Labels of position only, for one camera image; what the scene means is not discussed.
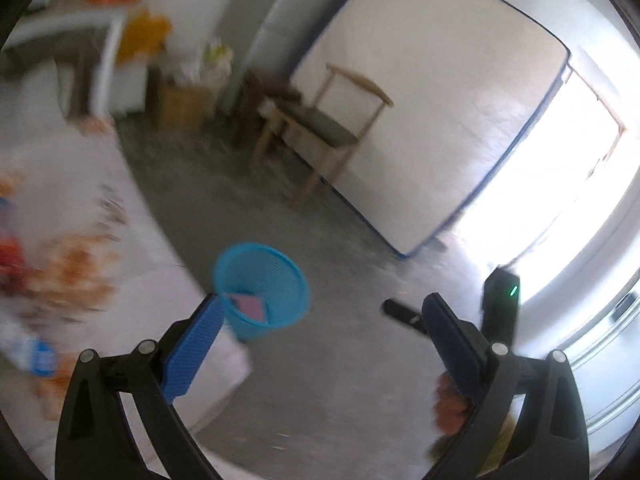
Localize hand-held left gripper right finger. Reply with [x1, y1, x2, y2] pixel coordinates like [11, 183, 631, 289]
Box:
[421, 292, 591, 480]

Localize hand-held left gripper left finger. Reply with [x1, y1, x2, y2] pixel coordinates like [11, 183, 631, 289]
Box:
[54, 293, 226, 480]

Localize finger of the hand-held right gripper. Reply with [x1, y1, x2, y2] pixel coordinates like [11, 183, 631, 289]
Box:
[382, 299, 428, 335]

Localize blue plastic mesh basket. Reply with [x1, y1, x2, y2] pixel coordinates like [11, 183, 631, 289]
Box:
[212, 242, 312, 343]

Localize white and blue toothpaste box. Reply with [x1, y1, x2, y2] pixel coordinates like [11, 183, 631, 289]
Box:
[0, 317, 58, 378]

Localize red snack can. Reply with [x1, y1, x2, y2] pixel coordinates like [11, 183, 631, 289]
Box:
[0, 237, 28, 286]

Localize person's right hand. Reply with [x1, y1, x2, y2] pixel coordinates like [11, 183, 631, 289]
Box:
[434, 372, 476, 436]

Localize pink paper packet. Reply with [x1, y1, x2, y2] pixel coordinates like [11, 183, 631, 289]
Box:
[227, 294, 266, 322]

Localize floral tablecloth table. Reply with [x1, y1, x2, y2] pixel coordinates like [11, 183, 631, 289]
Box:
[0, 115, 253, 480]

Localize wooden chair with dark seat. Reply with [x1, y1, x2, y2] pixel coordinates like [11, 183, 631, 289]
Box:
[250, 62, 396, 206]

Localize white mattress with blue edge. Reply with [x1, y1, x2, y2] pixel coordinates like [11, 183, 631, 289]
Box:
[290, 0, 573, 258]

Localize brown cardboard box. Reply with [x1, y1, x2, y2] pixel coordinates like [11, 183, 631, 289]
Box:
[155, 82, 216, 133]

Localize dark wooden stool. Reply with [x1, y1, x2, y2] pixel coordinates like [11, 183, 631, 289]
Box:
[235, 67, 301, 146]

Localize white plastic bags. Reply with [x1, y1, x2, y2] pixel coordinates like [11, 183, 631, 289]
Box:
[202, 40, 236, 91]

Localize yellow plastic bag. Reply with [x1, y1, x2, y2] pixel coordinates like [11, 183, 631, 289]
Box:
[117, 10, 173, 63]

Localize grey refrigerator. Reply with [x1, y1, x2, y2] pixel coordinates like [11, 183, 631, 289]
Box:
[220, 0, 368, 116]

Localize white shelf table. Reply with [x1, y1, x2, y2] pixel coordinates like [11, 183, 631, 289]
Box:
[0, 7, 131, 121]

